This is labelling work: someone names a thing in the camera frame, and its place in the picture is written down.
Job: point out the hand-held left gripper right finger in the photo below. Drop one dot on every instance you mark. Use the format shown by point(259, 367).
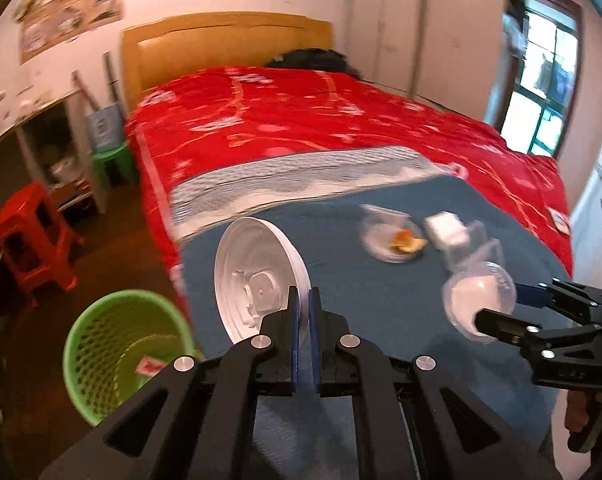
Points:
point(315, 360)

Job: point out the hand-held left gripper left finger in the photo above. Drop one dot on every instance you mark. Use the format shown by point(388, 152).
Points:
point(294, 360)

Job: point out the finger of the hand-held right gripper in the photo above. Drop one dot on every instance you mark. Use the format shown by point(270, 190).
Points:
point(506, 327)
point(528, 295)

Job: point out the clear plastic cup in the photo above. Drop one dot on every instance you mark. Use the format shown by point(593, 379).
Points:
point(473, 295)

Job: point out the clear plastic box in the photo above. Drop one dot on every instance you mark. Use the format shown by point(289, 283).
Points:
point(473, 247)

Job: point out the white tissue pack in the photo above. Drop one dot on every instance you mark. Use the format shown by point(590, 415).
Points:
point(443, 227)

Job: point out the white plastic plate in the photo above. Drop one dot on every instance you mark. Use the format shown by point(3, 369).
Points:
point(251, 260)

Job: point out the clear round food container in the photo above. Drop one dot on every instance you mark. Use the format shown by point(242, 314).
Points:
point(391, 247)

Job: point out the green plastic wastebasket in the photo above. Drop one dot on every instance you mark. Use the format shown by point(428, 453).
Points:
point(96, 340)

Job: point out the person's right hand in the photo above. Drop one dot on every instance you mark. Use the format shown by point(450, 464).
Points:
point(576, 410)

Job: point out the white quilt label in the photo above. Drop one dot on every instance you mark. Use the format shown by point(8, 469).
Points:
point(561, 222)

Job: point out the blue ribbed blanket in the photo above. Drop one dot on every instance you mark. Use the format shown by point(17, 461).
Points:
point(381, 300)

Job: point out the window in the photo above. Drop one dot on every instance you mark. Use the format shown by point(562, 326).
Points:
point(546, 85)

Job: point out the white hanging bag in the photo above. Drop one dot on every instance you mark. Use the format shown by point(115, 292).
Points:
point(513, 32)

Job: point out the green plastic stool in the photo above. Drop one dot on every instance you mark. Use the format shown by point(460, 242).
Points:
point(113, 157)

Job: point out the white wardrobe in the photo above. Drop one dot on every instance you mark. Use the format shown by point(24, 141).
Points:
point(431, 35)

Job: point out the white desk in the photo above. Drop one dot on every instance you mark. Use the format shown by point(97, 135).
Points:
point(83, 150)

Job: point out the white plastic bag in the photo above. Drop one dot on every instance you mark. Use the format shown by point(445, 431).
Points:
point(65, 170)

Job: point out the black bag on bed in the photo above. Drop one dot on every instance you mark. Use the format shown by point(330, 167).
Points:
point(316, 60)

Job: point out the pale blue paper bag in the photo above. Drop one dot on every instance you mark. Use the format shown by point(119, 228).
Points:
point(103, 127)

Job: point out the red plastic stool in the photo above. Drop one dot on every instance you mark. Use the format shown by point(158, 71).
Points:
point(21, 210)

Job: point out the wooden headboard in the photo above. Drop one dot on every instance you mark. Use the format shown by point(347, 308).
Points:
point(221, 40)

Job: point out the red black stick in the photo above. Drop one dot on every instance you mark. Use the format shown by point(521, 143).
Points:
point(85, 90)

